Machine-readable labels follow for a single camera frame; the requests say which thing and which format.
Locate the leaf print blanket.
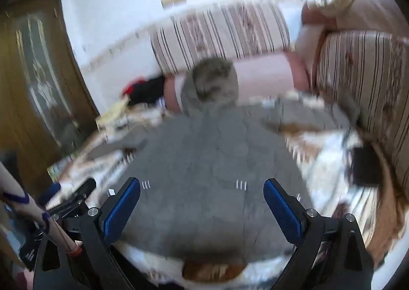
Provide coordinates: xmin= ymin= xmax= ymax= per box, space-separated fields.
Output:
xmin=48 ymin=89 xmax=384 ymax=290

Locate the black clothes pile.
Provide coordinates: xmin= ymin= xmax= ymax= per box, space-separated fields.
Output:
xmin=128 ymin=76 xmax=167 ymax=107

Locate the pink bolster cushion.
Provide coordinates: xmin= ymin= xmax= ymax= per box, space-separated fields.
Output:
xmin=163 ymin=50 xmax=312 ymax=112

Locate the long striped sofa cushion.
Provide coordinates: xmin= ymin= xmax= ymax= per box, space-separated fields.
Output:
xmin=150 ymin=0 xmax=291 ymax=75

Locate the beige cloth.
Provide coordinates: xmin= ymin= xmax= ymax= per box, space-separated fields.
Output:
xmin=302 ymin=0 xmax=403 ymax=33

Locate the black flat case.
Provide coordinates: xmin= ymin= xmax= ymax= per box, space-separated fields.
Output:
xmin=351 ymin=146 xmax=382 ymax=187

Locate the wooden door with glass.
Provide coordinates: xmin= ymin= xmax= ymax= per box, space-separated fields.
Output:
xmin=0 ymin=0 xmax=99 ymax=239

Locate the brownish pink armrest cushion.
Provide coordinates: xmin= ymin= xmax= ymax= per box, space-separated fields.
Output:
xmin=300 ymin=6 xmax=336 ymax=64

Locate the red cloth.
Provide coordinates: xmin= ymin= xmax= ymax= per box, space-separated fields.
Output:
xmin=123 ymin=77 xmax=144 ymax=94

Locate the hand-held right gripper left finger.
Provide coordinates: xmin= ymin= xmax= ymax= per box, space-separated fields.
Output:
xmin=33 ymin=177 xmax=142 ymax=290

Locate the green printed packet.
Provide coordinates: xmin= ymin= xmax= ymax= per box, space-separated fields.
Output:
xmin=47 ymin=156 xmax=79 ymax=180

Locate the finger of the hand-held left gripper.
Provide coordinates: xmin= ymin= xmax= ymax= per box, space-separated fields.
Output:
xmin=38 ymin=182 xmax=62 ymax=208
xmin=64 ymin=178 xmax=97 ymax=211

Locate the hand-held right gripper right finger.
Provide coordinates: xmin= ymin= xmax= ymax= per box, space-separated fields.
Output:
xmin=263 ymin=178 xmax=375 ymax=290

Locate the pale yellow cloth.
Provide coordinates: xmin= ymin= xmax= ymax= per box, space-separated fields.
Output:
xmin=96 ymin=98 xmax=128 ymax=127

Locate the grey quilted hooded jacket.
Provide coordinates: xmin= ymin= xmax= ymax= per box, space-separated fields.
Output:
xmin=86 ymin=56 xmax=361 ymax=265

